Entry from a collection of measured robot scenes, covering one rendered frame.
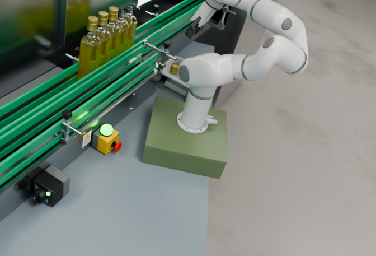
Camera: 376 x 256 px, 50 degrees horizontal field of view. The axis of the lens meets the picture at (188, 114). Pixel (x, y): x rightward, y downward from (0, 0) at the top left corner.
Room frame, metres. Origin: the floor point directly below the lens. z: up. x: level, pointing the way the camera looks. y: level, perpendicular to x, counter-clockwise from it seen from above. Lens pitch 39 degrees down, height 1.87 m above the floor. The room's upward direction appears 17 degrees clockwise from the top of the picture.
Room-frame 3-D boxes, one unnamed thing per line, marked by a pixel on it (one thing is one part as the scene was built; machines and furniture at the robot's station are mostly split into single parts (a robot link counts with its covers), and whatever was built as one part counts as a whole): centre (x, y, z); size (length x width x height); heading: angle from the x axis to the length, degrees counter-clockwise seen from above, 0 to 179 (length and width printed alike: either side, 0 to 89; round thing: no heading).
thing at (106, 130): (1.04, 0.26, 0.84); 0.05 x 0.05 x 0.03
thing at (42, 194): (0.72, 0.36, 0.79); 0.04 x 0.03 x 0.04; 72
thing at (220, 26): (2.08, 0.00, 0.90); 0.17 x 0.05 x 0.23; 72
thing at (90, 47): (1.21, 0.41, 0.99); 0.06 x 0.06 x 0.21; 71
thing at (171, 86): (1.56, 0.09, 0.79); 0.27 x 0.17 x 0.08; 72
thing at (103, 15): (1.27, 0.39, 1.14); 0.04 x 0.04 x 0.04
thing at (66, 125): (0.88, 0.33, 0.94); 0.07 x 0.04 x 0.13; 72
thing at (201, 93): (1.21, -0.02, 1.08); 0.13 x 0.10 x 0.16; 140
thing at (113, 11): (1.32, 0.37, 1.14); 0.04 x 0.04 x 0.04
